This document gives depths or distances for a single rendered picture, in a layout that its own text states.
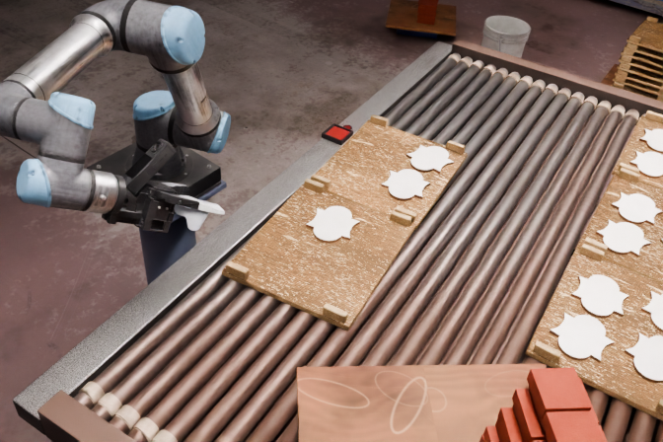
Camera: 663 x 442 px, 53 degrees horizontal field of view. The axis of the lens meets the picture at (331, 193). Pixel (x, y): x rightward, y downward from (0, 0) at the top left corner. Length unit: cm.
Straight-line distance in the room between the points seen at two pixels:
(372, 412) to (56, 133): 74
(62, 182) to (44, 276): 192
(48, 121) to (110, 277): 188
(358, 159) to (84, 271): 148
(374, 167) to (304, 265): 47
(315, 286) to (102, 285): 153
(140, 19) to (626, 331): 130
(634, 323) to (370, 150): 89
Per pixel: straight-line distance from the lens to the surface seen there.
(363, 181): 195
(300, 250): 172
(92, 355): 157
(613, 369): 165
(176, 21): 146
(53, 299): 300
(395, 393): 133
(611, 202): 211
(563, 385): 105
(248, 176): 349
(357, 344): 154
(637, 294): 184
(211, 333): 156
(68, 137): 119
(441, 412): 132
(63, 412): 146
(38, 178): 118
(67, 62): 138
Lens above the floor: 212
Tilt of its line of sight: 39 degrees down
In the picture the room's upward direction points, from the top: 5 degrees clockwise
